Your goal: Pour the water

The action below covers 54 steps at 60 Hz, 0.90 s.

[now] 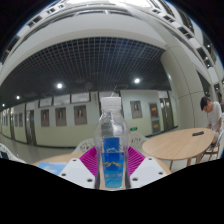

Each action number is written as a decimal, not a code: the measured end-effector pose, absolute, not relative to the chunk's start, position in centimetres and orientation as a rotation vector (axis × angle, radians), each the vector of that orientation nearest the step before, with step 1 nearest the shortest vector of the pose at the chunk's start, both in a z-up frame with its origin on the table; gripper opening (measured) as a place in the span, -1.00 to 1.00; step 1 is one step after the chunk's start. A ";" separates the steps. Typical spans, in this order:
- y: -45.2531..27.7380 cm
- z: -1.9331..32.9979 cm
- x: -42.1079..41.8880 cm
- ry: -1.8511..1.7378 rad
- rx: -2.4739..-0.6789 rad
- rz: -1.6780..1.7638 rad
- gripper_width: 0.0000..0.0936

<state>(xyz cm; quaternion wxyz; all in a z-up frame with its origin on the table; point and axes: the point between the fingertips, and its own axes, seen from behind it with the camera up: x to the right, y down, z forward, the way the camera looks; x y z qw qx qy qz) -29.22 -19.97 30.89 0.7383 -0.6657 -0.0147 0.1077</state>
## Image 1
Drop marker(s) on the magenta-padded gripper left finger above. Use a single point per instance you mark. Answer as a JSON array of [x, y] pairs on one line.
[[78, 171]]

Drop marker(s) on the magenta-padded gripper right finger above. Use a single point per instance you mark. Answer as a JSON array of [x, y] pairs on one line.
[[146, 170]]

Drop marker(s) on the clear blue-labelled water bottle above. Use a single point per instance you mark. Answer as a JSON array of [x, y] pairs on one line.
[[112, 156]]

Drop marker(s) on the blue booklet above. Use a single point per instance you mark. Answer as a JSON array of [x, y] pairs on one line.
[[50, 167]]

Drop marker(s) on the round wooden side table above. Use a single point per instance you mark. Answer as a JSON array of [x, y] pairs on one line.
[[176, 143]]

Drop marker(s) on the black phone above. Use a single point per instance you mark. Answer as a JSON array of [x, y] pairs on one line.
[[198, 133]]

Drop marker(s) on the white chair with wooden legs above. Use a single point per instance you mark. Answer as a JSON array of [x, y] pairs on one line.
[[220, 136]]

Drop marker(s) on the person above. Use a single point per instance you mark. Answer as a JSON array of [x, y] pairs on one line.
[[214, 115]]

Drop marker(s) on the round ceiling lights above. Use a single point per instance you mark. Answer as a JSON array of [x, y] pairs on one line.
[[59, 85]]

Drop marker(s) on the framed wall posters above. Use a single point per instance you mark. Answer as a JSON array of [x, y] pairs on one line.
[[80, 115]]

